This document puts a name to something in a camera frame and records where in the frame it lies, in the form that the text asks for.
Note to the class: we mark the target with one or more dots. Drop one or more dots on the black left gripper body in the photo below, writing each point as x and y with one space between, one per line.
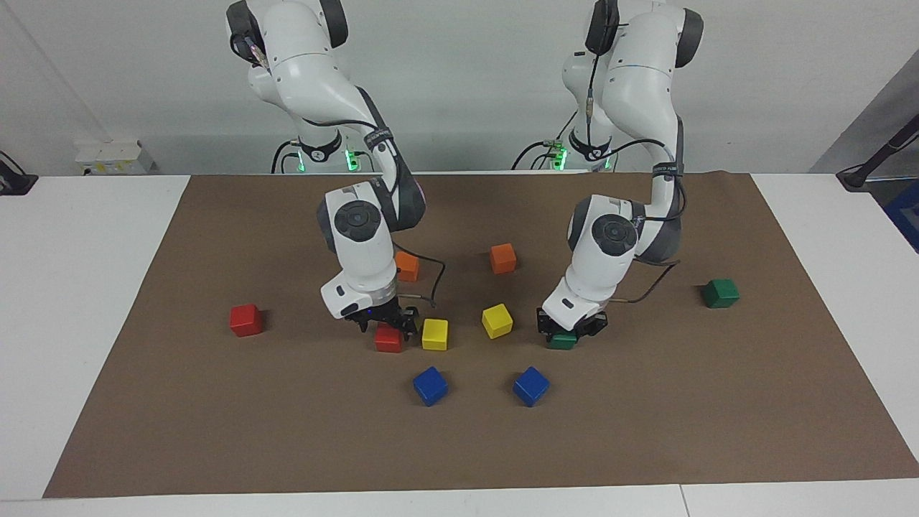
578 323

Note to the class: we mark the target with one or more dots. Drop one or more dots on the white wall socket box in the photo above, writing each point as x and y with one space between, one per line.
111 154

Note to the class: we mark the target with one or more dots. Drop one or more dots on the green wooden cube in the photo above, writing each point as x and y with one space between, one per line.
721 294
563 342

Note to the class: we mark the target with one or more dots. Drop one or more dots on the blue wooden cube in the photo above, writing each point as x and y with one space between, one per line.
531 386
430 386

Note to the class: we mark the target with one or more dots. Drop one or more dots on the yellow wooden cube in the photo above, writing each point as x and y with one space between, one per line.
497 321
434 334

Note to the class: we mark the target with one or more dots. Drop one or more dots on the red wooden cube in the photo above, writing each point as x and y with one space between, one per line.
388 340
245 320

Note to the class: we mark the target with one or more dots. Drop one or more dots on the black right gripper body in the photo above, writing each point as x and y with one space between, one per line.
377 310

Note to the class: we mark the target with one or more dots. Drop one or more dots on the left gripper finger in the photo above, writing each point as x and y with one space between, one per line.
546 327
592 332

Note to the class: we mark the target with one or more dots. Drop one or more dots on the orange wooden cube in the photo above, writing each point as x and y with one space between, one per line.
409 269
503 258

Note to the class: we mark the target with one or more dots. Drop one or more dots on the brown table mat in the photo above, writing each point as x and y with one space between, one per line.
459 438

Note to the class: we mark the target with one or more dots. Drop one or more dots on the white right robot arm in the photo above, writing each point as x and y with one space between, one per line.
359 244

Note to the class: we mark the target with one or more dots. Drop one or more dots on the black table clamp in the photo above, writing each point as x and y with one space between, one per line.
14 183

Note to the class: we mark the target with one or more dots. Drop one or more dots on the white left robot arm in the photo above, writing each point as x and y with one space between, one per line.
603 258

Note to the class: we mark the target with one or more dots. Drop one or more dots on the blue box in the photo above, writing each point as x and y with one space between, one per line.
906 215

